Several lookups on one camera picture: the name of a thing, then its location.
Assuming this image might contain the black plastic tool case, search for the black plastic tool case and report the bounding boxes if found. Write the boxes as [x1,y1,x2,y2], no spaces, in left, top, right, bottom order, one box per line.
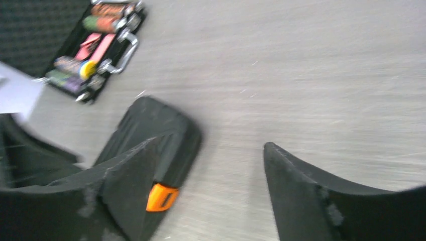
[93,95,203,213]

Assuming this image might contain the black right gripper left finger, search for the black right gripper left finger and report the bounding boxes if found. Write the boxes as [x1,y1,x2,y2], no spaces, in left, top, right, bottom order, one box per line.
[1,138,158,240]

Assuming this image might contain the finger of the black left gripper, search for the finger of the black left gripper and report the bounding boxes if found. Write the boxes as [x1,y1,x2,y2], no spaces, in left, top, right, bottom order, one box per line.
[1,113,82,188]

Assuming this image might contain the black aluminium poker chip case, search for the black aluminium poker chip case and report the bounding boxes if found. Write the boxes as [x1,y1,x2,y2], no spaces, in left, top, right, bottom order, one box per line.
[0,0,147,104]

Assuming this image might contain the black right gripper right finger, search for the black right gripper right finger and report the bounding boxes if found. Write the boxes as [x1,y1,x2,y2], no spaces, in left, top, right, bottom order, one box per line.
[263,142,425,241]

